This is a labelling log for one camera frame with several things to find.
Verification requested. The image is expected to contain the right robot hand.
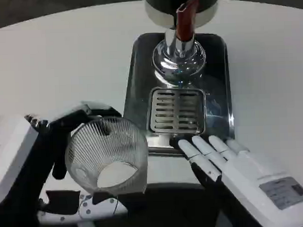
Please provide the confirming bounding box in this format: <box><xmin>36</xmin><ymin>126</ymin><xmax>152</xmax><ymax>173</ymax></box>
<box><xmin>178</xmin><ymin>131</ymin><xmax>303</xmax><ymax>227</ymax></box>

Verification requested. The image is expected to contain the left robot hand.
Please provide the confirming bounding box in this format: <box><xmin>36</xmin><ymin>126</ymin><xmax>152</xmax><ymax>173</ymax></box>
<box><xmin>0</xmin><ymin>99</ymin><xmax>129</xmax><ymax>227</ymax></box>

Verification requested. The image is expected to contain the clear ribbed glass cup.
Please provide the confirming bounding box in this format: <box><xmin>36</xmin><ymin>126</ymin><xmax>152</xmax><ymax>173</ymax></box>
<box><xmin>63</xmin><ymin>115</ymin><xmax>151</xmax><ymax>198</ymax></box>

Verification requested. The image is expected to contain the slotted steel drip grid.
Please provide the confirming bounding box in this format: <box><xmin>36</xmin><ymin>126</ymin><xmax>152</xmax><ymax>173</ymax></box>
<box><xmin>145</xmin><ymin>85</ymin><xmax>208</xmax><ymax>137</ymax></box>

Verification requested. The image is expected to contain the steel drip tray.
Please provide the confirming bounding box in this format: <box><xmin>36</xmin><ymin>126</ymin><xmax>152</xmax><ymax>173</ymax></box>
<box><xmin>120</xmin><ymin>29</ymin><xmax>236</xmax><ymax>159</ymax></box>

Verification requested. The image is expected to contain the red-brown dispenser tap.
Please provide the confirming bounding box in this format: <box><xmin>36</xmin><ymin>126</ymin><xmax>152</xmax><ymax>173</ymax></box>
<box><xmin>174</xmin><ymin>0</ymin><xmax>202</xmax><ymax>43</ymax></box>

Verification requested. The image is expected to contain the drink dispenser with chrome pedestal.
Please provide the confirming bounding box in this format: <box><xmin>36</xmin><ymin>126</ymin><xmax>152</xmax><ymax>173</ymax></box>
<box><xmin>144</xmin><ymin>0</ymin><xmax>221</xmax><ymax>85</ymax></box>

